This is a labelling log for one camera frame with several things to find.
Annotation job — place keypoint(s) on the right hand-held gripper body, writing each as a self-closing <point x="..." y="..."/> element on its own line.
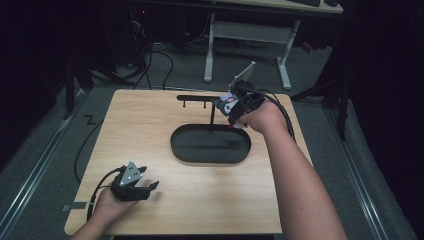
<point x="248" y="100"/>

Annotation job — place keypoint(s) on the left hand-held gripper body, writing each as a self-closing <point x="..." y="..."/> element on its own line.
<point x="128" y="185"/>

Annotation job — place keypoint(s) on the black key rack with tray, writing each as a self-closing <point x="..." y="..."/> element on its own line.
<point x="210" y="145"/>

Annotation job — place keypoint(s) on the person's right hand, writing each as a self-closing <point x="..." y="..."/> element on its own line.
<point x="265" y="118"/>

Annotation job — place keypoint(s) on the person's left hand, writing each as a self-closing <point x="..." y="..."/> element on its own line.
<point x="111" y="205"/>

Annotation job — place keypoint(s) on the grey tape piece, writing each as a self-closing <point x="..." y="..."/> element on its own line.
<point x="75" y="206"/>

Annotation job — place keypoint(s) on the black tripod stand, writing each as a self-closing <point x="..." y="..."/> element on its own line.
<point x="340" y="100"/>

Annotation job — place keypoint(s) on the black metal stand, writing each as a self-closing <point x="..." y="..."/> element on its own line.
<point x="71" y="86"/>

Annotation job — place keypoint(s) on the black keyboard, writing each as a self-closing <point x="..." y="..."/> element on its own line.
<point x="305" y="2"/>

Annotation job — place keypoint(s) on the white frame desk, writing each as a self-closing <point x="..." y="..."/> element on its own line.
<point x="250" y="31"/>

